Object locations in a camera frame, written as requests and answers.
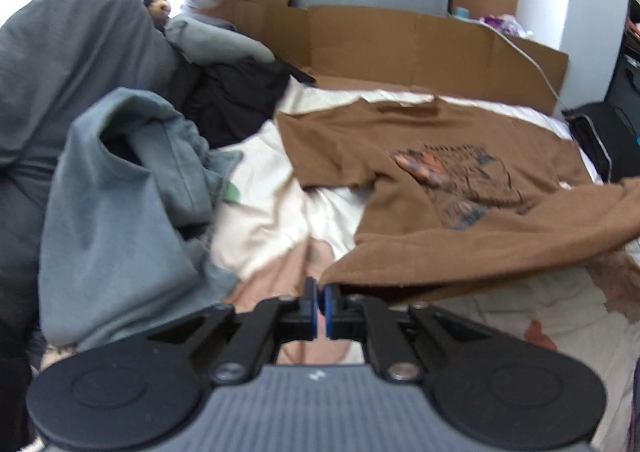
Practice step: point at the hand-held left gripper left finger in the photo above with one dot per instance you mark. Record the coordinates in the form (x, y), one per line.
(311, 302)

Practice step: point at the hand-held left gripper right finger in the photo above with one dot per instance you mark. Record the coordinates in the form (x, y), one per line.
(330, 304)

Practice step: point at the brown printed t-shirt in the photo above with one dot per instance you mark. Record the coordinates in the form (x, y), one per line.
(450, 242)

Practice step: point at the black knit garment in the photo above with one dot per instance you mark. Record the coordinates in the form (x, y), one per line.
(615, 142)

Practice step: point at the black clothes pile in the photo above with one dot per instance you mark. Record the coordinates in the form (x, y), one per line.
(235, 97)

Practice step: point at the cream bear print bed sheet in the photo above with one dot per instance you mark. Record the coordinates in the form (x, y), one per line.
(270, 222)

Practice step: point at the grey-blue sweatshirt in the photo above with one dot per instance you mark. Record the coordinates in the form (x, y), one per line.
(110, 232)

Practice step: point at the flattened cardboard sheet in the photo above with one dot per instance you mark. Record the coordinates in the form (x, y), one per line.
(400, 47)

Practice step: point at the grey neck pillow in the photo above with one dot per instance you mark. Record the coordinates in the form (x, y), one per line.
(215, 39)

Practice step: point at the light blue bottle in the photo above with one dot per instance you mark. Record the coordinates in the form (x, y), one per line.
(461, 12)

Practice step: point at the purple packet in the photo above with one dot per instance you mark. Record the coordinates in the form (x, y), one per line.
(491, 21)

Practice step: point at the small plush toy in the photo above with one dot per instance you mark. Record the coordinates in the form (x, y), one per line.
(160, 7)

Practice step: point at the pink white detergent pouch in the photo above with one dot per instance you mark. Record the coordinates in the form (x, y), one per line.
(515, 27)

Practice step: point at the dark grey blanket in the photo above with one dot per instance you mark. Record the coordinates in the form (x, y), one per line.
(65, 57)

